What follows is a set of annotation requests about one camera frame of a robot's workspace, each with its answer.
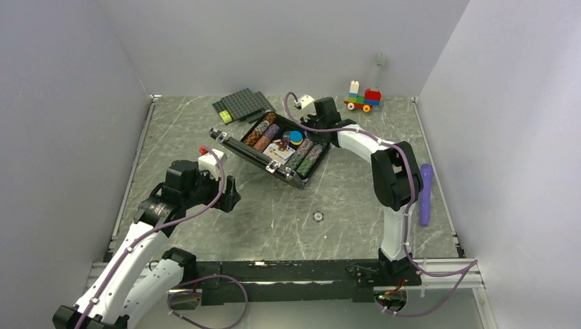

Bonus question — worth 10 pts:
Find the aluminium poker case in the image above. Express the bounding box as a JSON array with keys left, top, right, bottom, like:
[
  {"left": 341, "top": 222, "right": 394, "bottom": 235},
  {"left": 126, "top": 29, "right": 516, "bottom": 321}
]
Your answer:
[{"left": 210, "top": 112, "right": 330, "bottom": 189}]

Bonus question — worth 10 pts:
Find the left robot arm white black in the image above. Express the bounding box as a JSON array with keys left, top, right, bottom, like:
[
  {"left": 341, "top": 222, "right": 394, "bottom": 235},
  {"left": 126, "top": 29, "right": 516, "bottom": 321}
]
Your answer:
[{"left": 52, "top": 150, "right": 240, "bottom": 328}]

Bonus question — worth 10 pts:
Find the colourful lego train toy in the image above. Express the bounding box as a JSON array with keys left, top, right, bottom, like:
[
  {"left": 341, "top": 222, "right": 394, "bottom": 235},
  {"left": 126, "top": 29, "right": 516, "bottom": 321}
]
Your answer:
[{"left": 344, "top": 80, "right": 382, "bottom": 113}]

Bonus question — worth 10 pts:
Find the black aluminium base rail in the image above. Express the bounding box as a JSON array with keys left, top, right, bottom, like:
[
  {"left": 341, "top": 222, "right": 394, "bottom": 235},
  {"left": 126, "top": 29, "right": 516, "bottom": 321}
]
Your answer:
[{"left": 82, "top": 258, "right": 485, "bottom": 314}]

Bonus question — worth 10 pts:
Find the orange brown chip row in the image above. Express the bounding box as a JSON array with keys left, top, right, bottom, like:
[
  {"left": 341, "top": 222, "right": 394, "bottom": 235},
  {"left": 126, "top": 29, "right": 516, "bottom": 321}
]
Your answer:
[{"left": 243, "top": 112, "right": 276, "bottom": 147}]

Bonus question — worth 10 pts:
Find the purple toy microphone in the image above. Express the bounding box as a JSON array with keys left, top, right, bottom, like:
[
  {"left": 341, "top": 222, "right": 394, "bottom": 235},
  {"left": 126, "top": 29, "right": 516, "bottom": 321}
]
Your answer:
[{"left": 419, "top": 163, "right": 434, "bottom": 227}]

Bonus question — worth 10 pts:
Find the yellow-green lego brick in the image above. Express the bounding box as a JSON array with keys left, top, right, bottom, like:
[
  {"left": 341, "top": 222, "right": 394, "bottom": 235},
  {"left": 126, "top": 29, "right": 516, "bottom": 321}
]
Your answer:
[{"left": 219, "top": 110, "right": 233, "bottom": 125}]

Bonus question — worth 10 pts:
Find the blue round plastic disc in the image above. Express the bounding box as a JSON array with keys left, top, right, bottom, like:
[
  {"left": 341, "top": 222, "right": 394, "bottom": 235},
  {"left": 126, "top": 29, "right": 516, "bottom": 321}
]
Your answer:
[{"left": 289, "top": 131, "right": 304, "bottom": 142}]

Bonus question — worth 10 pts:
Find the triangular all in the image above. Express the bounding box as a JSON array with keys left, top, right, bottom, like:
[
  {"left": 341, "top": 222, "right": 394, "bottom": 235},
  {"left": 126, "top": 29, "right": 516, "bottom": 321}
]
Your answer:
[{"left": 273, "top": 139, "right": 290, "bottom": 151}]

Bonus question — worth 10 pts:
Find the purple chip row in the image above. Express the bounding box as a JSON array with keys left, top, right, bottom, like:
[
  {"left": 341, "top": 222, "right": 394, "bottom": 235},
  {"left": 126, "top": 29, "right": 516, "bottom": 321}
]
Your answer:
[{"left": 262, "top": 124, "right": 280, "bottom": 141}]

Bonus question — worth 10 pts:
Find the red pink chip row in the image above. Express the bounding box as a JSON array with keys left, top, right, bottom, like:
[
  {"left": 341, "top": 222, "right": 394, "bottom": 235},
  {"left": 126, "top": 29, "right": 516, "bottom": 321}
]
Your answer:
[{"left": 253, "top": 135, "right": 271, "bottom": 153}]

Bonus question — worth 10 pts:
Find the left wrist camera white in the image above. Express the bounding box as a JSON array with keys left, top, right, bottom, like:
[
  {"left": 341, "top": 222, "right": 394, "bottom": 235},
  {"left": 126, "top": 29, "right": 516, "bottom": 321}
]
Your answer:
[{"left": 197, "top": 146, "right": 227, "bottom": 179}]

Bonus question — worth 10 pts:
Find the playing card deck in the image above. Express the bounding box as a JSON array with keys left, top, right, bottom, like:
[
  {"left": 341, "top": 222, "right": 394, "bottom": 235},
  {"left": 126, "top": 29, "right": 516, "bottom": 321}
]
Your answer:
[{"left": 263, "top": 143, "right": 295, "bottom": 165}]

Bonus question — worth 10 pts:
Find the short chip stack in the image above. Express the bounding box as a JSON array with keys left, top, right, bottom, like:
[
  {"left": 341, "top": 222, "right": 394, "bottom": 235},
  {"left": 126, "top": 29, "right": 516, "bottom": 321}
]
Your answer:
[{"left": 312, "top": 211, "right": 324, "bottom": 223}]

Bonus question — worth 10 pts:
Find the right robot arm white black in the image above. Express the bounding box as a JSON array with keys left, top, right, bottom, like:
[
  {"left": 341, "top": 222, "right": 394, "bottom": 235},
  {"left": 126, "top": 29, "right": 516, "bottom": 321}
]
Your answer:
[{"left": 295, "top": 97, "right": 423, "bottom": 286}]

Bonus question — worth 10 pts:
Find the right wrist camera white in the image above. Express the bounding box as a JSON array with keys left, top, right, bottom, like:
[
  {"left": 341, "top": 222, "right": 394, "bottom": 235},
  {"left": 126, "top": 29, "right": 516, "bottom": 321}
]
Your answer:
[{"left": 295, "top": 95, "right": 315, "bottom": 110}]

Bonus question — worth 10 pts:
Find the dark grey lego baseplate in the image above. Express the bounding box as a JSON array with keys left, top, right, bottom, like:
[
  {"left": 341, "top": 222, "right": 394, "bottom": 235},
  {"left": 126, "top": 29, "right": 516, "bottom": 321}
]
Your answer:
[{"left": 212, "top": 88, "right": 275, "bottom": 124}]

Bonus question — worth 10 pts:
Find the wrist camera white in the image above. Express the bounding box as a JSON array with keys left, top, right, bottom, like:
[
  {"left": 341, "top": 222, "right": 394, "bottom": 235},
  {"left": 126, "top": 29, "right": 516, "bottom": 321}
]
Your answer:
[
  {"left": 197, "top": 146, "right": 227, "bottom": 179},
  {"left": 295, "top": 95, "right": 315, "bottom": 110}
]

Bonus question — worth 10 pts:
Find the green blue chip row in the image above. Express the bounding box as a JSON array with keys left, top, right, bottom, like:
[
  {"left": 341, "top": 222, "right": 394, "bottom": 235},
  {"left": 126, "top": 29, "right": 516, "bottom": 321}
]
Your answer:
[{"left": 296, "top": 144, "right": 324, "bottom": 178}]

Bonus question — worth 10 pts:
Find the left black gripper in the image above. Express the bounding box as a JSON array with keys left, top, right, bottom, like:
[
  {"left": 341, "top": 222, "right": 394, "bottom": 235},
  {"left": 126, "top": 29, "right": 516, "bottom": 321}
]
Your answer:
[{"left": 182, "top": 163, "right": 240, "bottom": 212}]

